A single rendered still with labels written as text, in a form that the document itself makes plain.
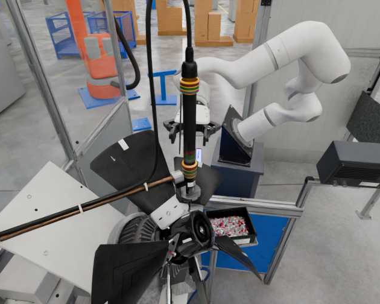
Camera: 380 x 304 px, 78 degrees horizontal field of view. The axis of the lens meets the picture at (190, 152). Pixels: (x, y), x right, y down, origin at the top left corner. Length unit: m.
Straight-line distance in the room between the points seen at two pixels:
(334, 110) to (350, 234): 1.19
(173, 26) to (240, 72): 9.10
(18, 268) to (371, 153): 1.43
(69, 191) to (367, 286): 2.13
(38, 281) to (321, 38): 1.19
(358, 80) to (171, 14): 7.90
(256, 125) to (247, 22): 7.55
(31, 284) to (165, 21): 9.32
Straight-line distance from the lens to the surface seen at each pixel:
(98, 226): 0.84
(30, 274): 1.10
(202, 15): 8.08
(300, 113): 1.24
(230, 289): 1.99
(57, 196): 0.81
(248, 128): 1.33
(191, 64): 0.52
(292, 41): 0.78
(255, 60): 0.77
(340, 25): 2.51
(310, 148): 2.99
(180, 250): 0.72
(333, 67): 0.89
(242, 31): 8.77
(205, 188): 0.89
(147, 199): 0.71
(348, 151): 1.17
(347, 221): 2.69
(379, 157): 1.21
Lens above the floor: 1.82
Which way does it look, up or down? 37 degrees down
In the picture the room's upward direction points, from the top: straight up
